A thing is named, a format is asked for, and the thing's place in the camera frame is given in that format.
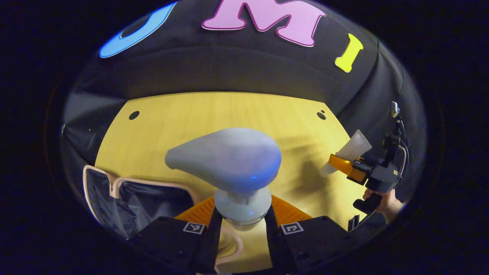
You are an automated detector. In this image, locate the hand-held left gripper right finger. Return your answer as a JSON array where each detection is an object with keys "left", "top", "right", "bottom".
[{"left": 264, "top": 195, "right": 361, "bottom": 275}]

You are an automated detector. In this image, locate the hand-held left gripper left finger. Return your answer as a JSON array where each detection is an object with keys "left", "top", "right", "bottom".
[{"left": 128, "top": 196, "right": 224, "bottom": 275}]

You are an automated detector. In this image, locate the black cable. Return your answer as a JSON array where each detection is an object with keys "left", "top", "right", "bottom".
[{"left": 395, "top": 116, "right": 410, "bottom": 176}]

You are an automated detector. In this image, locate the pink suitcase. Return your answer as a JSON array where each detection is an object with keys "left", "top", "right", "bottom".
[{"left": 82, "top": 164, "right": 246, "bottom": 269}]

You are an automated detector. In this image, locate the white pump bottle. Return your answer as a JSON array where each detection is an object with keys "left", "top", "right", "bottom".
[{"left": 165, "top": 127, "right": 282, "bottom": 230}]

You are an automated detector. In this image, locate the white squeeze tube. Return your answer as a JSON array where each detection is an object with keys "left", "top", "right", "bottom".
[{"left": 319, "top": 129, "right": 373, "bottom": 178}]

